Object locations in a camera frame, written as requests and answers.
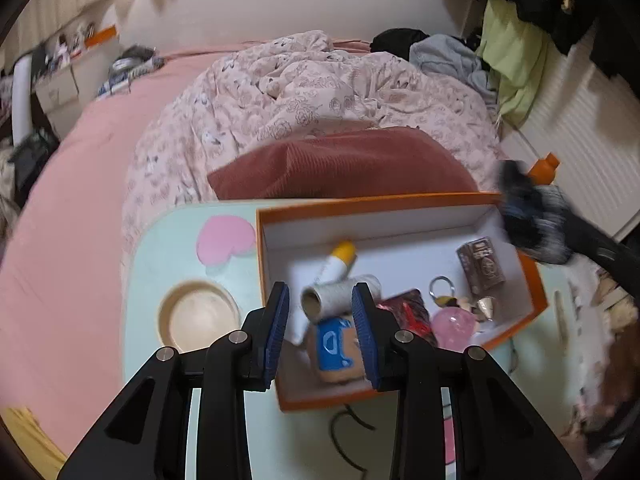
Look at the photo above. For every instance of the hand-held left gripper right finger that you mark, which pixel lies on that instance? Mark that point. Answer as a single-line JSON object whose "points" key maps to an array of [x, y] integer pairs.
{"points": [[364, 335]]}

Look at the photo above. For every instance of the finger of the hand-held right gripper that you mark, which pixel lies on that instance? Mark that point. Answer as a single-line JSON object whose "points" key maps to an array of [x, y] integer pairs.
{"points": [[605, 255]]}

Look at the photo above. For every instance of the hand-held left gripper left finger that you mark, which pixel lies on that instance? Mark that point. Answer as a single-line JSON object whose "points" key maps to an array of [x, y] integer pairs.
{"points": [[277, 332]]}

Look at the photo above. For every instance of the brown plush toy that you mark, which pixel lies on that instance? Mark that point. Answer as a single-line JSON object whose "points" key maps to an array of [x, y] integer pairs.
{"points": [[332, 347]]}

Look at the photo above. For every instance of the red black packet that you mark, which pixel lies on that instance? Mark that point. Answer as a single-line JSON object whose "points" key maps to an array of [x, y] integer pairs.
{"points": [[405, 310]]}

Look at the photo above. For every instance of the white tape roll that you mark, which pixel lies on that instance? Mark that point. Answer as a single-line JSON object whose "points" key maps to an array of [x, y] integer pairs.
{"points": [[330, 297]]}

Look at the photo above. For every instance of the white tube with yellow cap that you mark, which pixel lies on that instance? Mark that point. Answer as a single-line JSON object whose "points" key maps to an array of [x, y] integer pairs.
{"points": [[336, 262]]}

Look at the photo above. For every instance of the orange cardboard box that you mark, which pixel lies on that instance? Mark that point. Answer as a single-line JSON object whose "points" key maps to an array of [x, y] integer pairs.
{"points": [[532, 290]]}

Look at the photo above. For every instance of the black lace-trimmed bag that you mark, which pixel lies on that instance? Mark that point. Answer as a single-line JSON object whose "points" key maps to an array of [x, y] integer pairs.
{"points": [[530, 220]]}

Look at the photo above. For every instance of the pink heart crystal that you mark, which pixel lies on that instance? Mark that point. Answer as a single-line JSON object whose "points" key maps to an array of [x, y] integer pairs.
{"points": [[452, 327]]}

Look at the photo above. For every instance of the brown small carton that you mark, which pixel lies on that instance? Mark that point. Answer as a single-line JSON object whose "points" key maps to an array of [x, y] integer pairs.
{"points": [[481, 265]]}

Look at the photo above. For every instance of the beige plush toy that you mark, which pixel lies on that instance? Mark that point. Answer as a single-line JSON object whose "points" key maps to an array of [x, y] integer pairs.
{"points": [[617, 300]]}

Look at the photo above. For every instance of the orange bottle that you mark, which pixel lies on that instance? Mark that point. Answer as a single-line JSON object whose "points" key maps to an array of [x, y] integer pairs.
{"points": [[542, 170]]}

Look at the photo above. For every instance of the small silver cone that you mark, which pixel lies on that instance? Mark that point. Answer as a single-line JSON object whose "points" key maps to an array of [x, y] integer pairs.
{"points": [[485, 310]]}

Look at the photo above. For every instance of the white slatted panel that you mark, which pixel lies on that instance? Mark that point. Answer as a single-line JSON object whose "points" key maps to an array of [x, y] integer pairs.
{"points": [[590, 125]]}

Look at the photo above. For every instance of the mint green lap table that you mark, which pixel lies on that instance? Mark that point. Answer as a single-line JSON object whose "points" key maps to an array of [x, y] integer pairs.
{"points": [[165, 255]]}

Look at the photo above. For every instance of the light green cloth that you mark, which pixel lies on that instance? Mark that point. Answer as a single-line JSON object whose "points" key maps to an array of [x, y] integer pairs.
{"points": [[515, 70]]}

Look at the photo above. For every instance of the pink bed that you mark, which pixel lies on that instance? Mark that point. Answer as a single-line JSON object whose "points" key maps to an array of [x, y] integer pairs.
{"points": [[65, 240]]}

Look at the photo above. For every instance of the pink floral blanket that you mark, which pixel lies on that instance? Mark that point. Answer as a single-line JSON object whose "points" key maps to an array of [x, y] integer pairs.
{"points": [[280, 95]]}

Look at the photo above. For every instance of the grey clothing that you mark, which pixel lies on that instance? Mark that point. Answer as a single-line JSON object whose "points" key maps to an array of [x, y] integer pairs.
{"points": [[445, 57]]}

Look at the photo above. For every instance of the yellow cloth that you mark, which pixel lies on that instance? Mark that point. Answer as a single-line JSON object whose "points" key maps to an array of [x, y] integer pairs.
{"points": [[30, 440]]}

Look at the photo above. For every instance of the black clothing on bed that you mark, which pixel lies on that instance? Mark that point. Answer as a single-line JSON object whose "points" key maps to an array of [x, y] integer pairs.
{"points": [[397, 40]]}

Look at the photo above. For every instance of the small orange box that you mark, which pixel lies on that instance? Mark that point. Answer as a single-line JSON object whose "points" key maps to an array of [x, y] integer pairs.
{"points": [[100, 36]]}

